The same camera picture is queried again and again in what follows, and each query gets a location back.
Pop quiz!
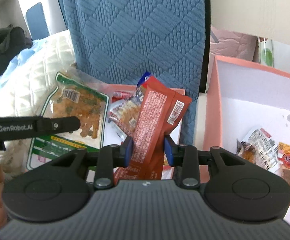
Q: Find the red blue dried fish bag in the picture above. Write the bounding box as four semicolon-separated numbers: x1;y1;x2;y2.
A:
109;72;151;140

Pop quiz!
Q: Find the red-brown snack bar packet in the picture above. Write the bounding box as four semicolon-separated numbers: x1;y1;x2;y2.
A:
114;75;192;183

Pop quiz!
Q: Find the green-edged fried snack bag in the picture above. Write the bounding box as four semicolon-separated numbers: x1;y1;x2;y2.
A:
26;72;110;170

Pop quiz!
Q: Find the light blue cloth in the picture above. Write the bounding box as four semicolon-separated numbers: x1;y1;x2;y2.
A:
0;38;46;88

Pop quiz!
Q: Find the cream quilted bedding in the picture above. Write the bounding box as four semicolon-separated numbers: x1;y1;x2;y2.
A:
0;30;75;179

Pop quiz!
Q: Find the red sausage stick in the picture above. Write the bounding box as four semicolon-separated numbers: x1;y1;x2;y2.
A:
113;91;134;99

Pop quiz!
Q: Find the white label snack packet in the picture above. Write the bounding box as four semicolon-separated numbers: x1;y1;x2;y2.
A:
236;126;280;173

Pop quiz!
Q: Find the deep pink storage box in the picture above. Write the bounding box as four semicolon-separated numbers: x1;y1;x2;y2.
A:
203;56;290;224

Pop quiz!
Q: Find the black clothing pile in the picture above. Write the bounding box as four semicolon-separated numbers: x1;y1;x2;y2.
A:
0;25;33;76

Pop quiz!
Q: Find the pink quilted bundle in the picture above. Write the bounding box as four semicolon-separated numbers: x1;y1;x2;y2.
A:
210;26;257;61

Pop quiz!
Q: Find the blue quilted chair cover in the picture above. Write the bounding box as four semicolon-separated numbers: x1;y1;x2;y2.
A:
63;0;206;144

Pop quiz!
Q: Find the cream chair backrest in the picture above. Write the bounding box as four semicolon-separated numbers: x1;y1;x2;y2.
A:
210;0;290;45

